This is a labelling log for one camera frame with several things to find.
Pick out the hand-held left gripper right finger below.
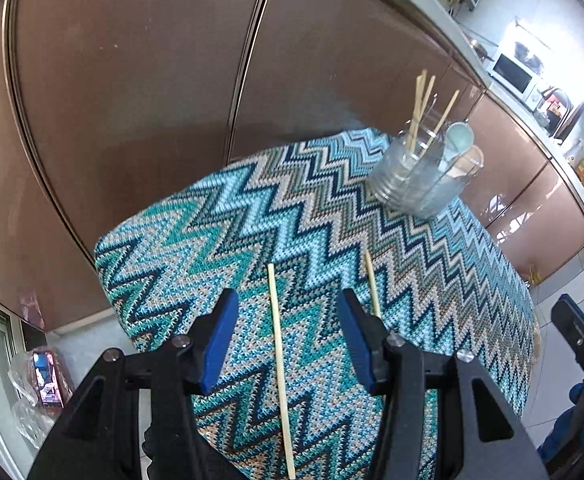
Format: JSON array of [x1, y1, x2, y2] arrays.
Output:
[[336, 288, 538, 480]]

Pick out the clear plastic bag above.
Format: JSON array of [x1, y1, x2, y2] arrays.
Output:
[[9, 350, 72, 452]]

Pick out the zigzag patterned teal cloth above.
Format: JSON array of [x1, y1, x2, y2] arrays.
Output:
[[94, 129, 535, 480]]

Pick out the white microwave oven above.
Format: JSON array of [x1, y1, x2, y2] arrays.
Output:
[[487, 50, 544, 107]]

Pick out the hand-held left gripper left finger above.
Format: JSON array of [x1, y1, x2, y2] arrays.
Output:
[[26, 287, 240, 480]]

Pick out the person's right hand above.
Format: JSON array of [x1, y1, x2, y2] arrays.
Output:
[[539, 382, 584, 463]]

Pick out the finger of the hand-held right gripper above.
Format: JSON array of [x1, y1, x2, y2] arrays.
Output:
[[551, 294, 584, 363]]

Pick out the dark kettle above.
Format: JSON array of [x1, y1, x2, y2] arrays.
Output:
[[542, 87, 574, 137]]

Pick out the white plastic spoon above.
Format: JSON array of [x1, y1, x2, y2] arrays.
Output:
[[444, 122, 475, 162]]

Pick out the brown glossy cabinet door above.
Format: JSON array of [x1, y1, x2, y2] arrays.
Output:
[[227, 0, 484, 162], [464, 92, 557, 242], [12, 0, 279, 332], [487, 160, 584, 288]]

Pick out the clear plastic utensil container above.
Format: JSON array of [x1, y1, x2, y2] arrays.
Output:
[[369, 120, 485, 221]]

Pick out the smartphone with lit screen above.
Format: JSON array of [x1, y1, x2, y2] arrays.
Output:
[[32, 350, 66, 409]]

